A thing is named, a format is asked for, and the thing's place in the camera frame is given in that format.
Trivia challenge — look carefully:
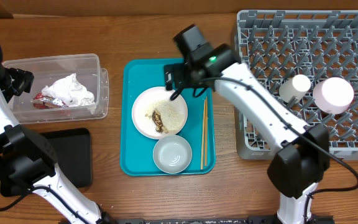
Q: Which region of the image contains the right wooden chopstick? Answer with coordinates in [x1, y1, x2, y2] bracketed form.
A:
[204, 97, 208, 167]

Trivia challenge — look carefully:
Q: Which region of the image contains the black plastic tray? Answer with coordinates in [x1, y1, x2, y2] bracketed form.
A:
[0, 126, 93, 197]

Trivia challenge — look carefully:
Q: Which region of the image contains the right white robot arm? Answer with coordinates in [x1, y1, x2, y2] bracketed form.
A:
[166, 24, 330, 223]

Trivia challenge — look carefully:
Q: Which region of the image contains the white napkin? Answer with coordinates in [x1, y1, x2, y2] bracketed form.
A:
[41, 73, 95, 107]

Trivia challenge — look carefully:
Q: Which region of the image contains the teal plastic serving tray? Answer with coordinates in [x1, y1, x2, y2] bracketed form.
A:
[120, 58, 216, 177]

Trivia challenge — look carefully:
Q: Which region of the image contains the large white dinner plate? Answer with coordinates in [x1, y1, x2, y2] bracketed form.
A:
[132, 86, 188, 139]

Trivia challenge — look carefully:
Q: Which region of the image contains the left wooden chopstick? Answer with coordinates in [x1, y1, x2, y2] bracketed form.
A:
[200, 100, 205, 170]

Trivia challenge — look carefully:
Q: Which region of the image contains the grey shallow bowl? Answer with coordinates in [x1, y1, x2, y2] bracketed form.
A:
[153, 135, 193, 174]

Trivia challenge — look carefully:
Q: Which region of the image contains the red foil snack wrapper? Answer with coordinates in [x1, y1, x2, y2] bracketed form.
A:
[30, 93, 67, 109]

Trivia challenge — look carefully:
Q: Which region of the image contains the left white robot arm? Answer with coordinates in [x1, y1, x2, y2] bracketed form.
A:
[0, 48, 114, 223]

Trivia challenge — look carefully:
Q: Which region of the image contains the wooden chopstick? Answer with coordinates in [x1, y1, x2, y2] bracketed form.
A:
[200, 100, 205, 170]
[204, 97, 208, 167]

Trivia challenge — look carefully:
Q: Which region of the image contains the clear plastic waste bin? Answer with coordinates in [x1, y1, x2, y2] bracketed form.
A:
[2, 54, 109, 124]

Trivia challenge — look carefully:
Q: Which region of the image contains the brown food scrap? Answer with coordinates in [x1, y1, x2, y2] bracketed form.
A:
[152, 109, 168, 134]

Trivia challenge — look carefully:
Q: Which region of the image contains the white paper cup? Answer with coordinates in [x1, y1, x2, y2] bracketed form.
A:
[279, 74, 311, 103]

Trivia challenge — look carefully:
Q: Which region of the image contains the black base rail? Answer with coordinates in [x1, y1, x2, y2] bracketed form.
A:
[113, 215, 335, 224]

